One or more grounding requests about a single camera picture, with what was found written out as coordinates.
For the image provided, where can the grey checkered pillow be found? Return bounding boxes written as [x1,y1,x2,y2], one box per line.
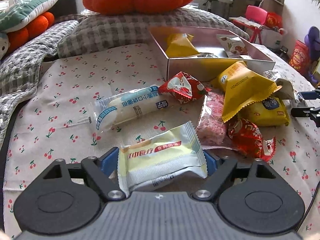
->
[57,7,250,59]

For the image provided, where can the red plastic child chair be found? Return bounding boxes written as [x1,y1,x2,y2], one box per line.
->
[232,5,267,44]

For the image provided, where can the cherry print bed sheet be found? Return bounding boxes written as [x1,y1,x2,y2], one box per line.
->
[0,42,320,240]

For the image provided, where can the small yellow dark-label packet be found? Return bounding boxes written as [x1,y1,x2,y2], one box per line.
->
[239,97,290,127]

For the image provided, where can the purple plastic toy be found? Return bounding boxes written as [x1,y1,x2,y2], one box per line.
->
[304,26,320,80]

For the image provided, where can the dark snack packet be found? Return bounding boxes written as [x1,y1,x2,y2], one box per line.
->
[200,52,227,58]

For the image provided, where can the small orange cushion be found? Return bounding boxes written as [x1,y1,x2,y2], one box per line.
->
[6,12,55,54]

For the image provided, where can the grey checkered blanket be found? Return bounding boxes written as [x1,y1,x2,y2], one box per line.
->
[0,19,79,140]

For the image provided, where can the pink clear snack packet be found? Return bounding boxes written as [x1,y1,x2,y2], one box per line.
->
[196,91,240,152]

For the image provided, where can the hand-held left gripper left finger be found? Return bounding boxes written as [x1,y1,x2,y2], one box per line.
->
[41,146,127,202]

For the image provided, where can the patterned paper sheet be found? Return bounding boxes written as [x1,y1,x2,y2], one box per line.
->
[229,16,263,28]

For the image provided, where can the teal snowflake pillow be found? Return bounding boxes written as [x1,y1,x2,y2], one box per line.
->
[0,0,63,33]

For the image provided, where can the white blue bread roll packet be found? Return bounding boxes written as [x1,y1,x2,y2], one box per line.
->
[93,85,171,132]

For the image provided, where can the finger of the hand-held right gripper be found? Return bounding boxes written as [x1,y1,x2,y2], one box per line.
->
[291,105,320,128]
[297,89,320,103]

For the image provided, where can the pale yellow snack packet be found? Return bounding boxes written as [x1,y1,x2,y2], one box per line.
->
[117,121,208,198]

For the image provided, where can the grey sofa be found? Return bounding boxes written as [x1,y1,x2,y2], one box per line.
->
[54,0,84,23]

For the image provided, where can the white pecan snack packet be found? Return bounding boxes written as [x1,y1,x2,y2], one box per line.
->
[262,69,296,101]
[216,34,250,58]

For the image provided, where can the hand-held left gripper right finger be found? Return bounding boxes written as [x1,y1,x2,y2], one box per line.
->
[191,150,278,202]

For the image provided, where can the small red gift bag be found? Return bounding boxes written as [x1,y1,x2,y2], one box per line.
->
[264,12,285,31]

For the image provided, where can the red white snack packet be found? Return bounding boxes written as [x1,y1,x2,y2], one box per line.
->
[158,71,212,105]

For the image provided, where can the white cardboard box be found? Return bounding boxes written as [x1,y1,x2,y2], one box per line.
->
[148,26,276,82]

